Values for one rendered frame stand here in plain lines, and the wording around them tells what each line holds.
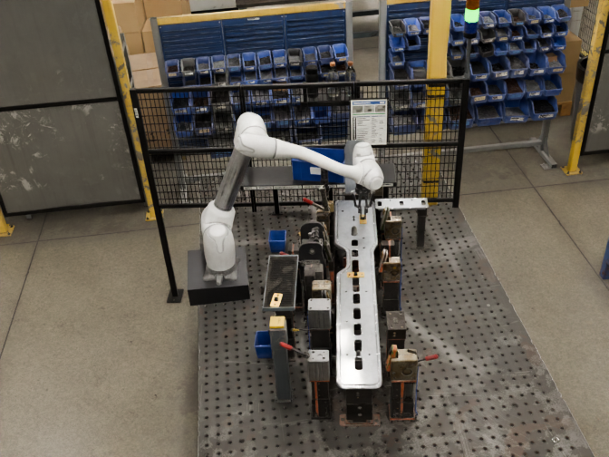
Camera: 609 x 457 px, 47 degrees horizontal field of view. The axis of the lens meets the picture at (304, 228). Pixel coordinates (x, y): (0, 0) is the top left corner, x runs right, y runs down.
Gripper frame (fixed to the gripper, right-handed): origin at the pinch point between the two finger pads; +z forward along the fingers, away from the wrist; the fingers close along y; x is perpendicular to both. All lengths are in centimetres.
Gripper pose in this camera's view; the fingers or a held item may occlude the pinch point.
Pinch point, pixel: (362, 212)
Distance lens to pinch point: 377.7
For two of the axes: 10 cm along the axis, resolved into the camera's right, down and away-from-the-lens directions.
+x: 0.4, -5.8, 8.1
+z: 0.5, 8.1, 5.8
